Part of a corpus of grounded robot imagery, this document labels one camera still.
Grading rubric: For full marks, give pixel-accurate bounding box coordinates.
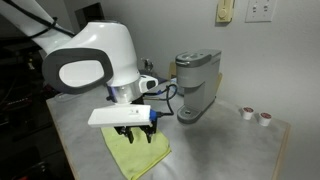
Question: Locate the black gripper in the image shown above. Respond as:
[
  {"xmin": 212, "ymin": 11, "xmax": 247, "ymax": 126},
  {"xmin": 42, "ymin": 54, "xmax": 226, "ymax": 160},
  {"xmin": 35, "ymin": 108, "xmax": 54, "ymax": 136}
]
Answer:
[{"xmin": 113, "ymin": 123, "xmax": 158, "ymax": 145}]

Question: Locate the yellow microfiber towel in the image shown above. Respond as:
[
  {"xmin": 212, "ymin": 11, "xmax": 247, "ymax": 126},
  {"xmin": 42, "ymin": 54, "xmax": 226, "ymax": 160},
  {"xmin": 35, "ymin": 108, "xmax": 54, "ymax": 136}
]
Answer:
[{"xmin": 100, "ymin": 126, "xmax": 173, "ymax": 180}]

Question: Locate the dark blue cloth mat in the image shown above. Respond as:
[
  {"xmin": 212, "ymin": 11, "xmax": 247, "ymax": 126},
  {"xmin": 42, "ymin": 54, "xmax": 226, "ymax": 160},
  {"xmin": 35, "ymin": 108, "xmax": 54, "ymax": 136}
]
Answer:
[{"xmin": 151, "ymin": 74, "xmax": 169, "ymax": 88}]

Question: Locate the blue and white packet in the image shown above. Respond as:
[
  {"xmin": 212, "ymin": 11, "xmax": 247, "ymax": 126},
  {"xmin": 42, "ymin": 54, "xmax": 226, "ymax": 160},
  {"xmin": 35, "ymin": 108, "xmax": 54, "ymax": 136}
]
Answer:
[{"xmin": 169, "ymin": 77, "xmax": 178, "ymax": 98}]

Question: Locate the glass jar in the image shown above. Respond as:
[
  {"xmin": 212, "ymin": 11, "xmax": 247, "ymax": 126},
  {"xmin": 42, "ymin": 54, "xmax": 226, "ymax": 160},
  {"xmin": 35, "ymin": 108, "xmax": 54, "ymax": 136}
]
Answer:
[{"xmin": 141, "ymin": 64, "xmax": 156, "ymax": 78}]

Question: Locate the metal utensil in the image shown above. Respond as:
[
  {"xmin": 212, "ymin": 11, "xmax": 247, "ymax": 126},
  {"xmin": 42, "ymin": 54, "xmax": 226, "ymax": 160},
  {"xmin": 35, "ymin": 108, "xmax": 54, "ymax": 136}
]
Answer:
[{"xmin": 140, "ymin": 57, "xmax": 155, "ymax": 69}]

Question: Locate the grey pod coffee maker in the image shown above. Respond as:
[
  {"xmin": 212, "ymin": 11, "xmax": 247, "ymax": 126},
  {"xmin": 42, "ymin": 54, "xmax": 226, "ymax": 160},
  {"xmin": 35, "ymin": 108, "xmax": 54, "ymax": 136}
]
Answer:
[{"xmin": 175, "ymin": 48, "xmax": 223, "ymax": 125}]

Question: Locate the clear plastic container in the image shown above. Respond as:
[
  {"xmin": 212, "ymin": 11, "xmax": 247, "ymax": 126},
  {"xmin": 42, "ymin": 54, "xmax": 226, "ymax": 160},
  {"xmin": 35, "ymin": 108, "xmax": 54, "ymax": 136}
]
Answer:
[{"xmin": 53, "ymin": 92, "xmax": 73, "ymax": 103}]

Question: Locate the left coffee pod cup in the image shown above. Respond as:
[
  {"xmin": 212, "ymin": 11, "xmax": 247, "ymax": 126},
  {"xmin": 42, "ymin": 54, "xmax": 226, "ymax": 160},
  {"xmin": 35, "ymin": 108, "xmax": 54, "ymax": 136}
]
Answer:
[{"xmin": 241, "ymin": 106, "xmax": 255, "ymax": 121}]

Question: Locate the coffee pod cup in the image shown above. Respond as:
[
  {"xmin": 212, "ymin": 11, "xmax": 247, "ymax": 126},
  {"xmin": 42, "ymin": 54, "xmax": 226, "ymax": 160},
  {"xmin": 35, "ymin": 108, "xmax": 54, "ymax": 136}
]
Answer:
[
  {"xmin": 258, "ymin": 111, "xmax": 273, "ymax": 127},
  {"xmin": 241, "ymin": 106, "xmax": 255, "ymax": 121}
]

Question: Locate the black equipment shelf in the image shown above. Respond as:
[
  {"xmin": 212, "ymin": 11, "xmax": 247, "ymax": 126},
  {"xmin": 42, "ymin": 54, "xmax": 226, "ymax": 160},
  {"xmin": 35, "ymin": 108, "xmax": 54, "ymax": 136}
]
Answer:
[{"xmin": 0, "ymin": 34, "xmax": 51, "ymax": 134}]

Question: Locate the right coffee pod cup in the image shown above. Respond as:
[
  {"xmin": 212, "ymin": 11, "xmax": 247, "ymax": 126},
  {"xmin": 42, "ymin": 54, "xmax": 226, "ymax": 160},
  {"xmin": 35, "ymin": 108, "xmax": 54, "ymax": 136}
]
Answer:
[{"xmin": 258, "ymin": 111, "xmax": 273, "ymax": 127}]

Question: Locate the black monitor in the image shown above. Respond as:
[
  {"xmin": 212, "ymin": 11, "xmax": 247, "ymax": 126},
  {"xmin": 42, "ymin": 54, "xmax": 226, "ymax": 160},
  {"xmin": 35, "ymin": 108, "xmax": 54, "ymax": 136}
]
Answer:
[{"xmin": 73, "ymin": 2, "xmax": 106, "ymax": 31}]

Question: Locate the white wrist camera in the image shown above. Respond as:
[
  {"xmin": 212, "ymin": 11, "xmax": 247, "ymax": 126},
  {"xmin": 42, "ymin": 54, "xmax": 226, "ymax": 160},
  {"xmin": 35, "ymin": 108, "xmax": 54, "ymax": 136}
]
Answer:
[{"xmin": 87, "ymin": 104, "xmax": 158, "ymax": 129}]

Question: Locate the black camera cable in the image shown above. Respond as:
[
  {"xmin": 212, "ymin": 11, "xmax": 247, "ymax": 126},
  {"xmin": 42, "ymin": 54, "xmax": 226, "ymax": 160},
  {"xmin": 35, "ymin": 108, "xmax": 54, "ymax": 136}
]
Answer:
[{"xmin": 143, "ymin": 83, "xmax": 180, "ymax": 118}]

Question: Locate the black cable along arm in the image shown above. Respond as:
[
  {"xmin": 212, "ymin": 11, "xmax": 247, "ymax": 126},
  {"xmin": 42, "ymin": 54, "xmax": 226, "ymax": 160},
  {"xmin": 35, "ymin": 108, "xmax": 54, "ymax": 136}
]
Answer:
[{"xmin": 1, "ymin": 0, "xmax": 76, "ymax": 38}]

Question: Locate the beige wall switch plate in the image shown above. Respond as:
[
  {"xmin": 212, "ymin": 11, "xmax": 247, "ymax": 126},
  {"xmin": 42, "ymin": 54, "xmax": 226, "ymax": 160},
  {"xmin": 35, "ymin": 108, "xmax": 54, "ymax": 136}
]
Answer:
[{"xmin": 215, "ymin": 0, "xmax": 236, "ymax": 24}]

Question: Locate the white light switch plate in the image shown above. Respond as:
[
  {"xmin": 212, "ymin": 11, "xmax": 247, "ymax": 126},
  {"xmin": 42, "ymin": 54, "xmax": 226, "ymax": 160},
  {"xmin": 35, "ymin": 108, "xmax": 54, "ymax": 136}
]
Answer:
[{"xmin": 245, "ymin": 0, "xmax": 278, "ymax": 24}]

